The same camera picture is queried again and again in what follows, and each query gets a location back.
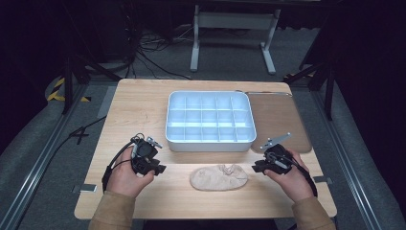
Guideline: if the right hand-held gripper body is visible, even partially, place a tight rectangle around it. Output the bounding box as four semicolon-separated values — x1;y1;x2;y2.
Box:
259;132;295;175

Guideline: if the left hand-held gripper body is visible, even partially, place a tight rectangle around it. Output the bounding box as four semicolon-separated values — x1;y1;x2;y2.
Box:
129;133;164;176

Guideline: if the person's right hand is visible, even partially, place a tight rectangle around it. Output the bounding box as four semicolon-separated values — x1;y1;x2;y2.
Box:
263;149;316;204

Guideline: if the person's left hand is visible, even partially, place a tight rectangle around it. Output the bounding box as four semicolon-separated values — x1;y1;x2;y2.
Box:
105;146;156;199

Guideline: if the beige sock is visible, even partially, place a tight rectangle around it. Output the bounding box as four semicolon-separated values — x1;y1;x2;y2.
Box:
189;163;249;192

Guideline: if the grey tape piece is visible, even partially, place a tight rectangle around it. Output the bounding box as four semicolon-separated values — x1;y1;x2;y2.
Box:
311;174;333;185
72;183;98;194

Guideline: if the grey floor tape strip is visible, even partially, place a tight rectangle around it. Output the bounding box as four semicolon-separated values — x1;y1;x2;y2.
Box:
96;84;119;120

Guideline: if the white divided storage box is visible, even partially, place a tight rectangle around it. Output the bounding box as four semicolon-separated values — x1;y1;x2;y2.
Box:
165;90;258;153

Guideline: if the black tripod stand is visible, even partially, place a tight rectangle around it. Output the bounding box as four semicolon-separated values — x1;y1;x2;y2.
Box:
282;58;337;122
61;52;123;116

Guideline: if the yellow and black floor tape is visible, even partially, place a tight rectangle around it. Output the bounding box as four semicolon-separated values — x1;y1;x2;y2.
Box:
46;77;92;104

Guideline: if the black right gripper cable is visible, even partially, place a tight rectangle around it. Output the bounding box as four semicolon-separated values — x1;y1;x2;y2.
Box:
267;151;319;197

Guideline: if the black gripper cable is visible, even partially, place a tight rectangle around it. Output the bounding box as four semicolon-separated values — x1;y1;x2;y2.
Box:
101;133;146;194
267;151;319;197

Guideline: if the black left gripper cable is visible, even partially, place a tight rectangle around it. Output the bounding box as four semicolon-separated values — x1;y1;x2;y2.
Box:
101;133;146;194

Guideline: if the aluminium floor rail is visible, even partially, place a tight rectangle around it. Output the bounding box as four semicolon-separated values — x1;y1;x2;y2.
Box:
0;83;89;230
309;89;386;230

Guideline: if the black floor cable with connector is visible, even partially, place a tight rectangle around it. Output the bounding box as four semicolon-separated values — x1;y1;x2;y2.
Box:
44;115;107;167

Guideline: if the bundle of black floor cables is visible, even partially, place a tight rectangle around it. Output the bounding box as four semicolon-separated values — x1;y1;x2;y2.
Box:
124;22;205;81

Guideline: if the grey metal table frame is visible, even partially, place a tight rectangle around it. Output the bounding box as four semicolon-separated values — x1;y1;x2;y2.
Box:
190;4;282;76

